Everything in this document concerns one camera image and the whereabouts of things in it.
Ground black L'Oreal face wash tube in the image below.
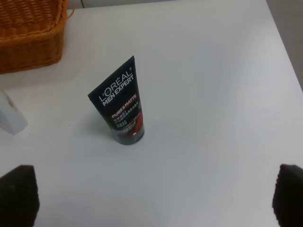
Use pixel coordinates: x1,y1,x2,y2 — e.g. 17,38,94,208
88,56,144,145

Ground orange wicker basket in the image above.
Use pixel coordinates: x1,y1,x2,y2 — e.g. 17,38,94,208
0,0,70,74

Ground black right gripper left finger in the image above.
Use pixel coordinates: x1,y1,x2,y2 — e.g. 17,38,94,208
0,165,40,227

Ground white shampoo bottle blue cap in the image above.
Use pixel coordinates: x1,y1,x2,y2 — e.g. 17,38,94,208
0,90,28,135

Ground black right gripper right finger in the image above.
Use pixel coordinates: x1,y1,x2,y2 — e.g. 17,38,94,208
272,164,303,227

